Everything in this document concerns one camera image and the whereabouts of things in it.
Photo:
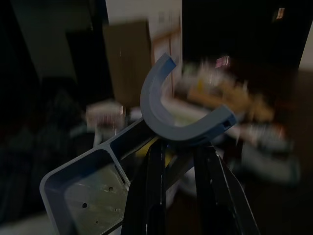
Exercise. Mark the flat brown cardboard piece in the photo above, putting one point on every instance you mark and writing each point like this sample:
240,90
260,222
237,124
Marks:
230,98

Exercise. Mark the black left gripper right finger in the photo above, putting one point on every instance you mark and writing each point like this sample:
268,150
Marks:
220,191

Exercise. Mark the tall brown cardboard box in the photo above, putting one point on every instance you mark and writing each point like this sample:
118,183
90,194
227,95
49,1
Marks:
127,61

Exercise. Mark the small white box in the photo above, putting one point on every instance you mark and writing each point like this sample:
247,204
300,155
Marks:
105,115

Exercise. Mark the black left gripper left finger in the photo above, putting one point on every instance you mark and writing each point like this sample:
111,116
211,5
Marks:
149,191

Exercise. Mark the grey plastic u-shaped bracket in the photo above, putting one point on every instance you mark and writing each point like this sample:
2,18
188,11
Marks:
97,176

